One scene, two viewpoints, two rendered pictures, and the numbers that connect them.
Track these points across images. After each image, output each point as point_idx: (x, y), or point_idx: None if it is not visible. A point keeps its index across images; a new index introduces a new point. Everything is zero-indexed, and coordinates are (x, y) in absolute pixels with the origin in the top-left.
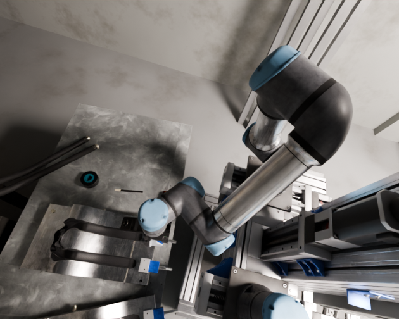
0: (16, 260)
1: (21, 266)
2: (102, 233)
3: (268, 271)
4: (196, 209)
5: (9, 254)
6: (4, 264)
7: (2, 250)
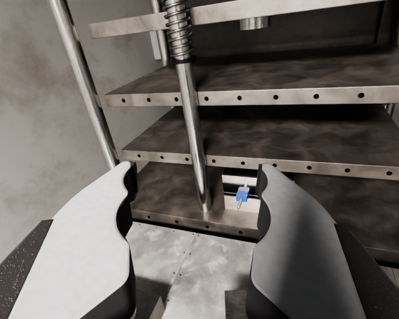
0: None
1: None
2: None
3: None
4: None
5: None
6: (392, 277)
7: None
